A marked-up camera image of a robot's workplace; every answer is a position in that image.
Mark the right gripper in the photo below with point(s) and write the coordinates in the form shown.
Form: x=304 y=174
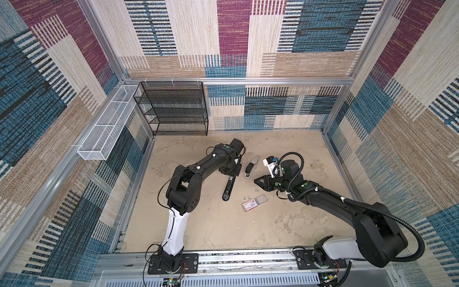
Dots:
x=266 y=182

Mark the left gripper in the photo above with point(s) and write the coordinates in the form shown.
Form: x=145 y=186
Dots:
x=238 y=167

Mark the red white staple box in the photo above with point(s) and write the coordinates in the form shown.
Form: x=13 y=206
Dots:
x=249 y=205

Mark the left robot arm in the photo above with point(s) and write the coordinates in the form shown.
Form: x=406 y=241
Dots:
x=184 y=191

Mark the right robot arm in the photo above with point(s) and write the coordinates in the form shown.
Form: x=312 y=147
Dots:
x=378 y=238

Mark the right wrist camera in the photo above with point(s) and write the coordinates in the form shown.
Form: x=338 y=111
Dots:
x=273 y=166

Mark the black wire shelf rack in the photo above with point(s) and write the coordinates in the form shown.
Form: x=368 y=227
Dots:
x=173 y=108

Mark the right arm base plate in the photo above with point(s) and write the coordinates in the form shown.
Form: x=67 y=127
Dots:
x=309 y=259

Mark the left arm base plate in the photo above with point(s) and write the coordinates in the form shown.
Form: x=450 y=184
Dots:
x=160 y=265

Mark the white wire mesh basket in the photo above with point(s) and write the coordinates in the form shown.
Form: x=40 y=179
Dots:
x=103 y=136

